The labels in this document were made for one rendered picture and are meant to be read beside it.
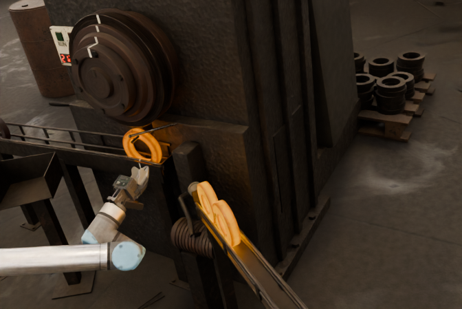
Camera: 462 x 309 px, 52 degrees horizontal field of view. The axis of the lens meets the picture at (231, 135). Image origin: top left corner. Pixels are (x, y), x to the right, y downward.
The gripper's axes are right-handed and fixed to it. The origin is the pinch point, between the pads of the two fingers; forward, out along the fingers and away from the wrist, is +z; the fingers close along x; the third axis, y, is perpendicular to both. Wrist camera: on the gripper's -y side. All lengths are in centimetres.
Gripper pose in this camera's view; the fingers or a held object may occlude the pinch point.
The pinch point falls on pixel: (146, 170)
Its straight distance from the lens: 190.7
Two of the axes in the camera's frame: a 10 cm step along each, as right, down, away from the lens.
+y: -2.9, -6.6, -7.0
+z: 4.3, -7.4, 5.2
